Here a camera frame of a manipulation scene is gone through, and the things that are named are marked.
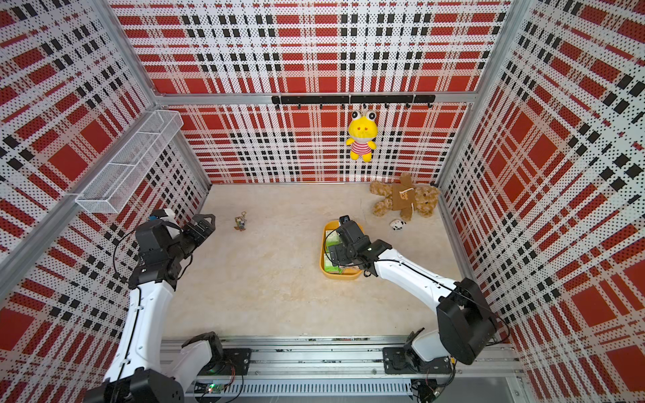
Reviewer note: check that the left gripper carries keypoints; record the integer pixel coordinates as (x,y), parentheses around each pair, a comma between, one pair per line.
(198,236)

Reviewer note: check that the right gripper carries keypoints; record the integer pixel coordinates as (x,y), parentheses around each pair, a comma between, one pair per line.
(341,253)

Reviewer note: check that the yellow plastic storage box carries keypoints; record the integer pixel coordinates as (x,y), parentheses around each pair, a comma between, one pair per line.
(350,272)

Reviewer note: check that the green tissue pack bottom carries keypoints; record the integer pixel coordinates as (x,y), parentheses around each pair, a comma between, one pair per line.
(330,268)

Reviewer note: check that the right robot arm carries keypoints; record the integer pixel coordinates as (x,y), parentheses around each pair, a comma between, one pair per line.
(466,324)

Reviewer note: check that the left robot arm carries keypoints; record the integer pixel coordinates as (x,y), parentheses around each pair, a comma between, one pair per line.
(136,373)

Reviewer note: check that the small white spotted toy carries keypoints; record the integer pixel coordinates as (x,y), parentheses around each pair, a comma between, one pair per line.
(397,224)

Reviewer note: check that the brown teddy bear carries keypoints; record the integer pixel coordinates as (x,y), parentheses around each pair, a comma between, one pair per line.
(405,198)

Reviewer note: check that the yellow frog plush toy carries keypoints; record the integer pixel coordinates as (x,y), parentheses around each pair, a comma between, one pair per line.
(362,132)

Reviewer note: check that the green circuit board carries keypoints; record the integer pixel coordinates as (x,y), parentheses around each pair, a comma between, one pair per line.
(212,388)

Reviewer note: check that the small keychain charm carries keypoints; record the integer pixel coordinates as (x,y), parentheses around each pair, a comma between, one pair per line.
(241,222)

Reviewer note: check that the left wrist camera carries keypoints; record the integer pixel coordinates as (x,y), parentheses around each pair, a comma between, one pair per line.
(165,214)

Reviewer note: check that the white wire mesh basket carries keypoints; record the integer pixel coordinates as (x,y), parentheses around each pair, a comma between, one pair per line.
(114,185)

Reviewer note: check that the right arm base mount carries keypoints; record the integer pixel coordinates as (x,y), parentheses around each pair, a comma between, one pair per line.
(405,361)

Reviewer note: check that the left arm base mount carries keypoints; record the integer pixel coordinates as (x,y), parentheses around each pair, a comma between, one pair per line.
(234,361)

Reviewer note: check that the black hook rail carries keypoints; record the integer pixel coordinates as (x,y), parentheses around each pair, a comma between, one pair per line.
(353,99)

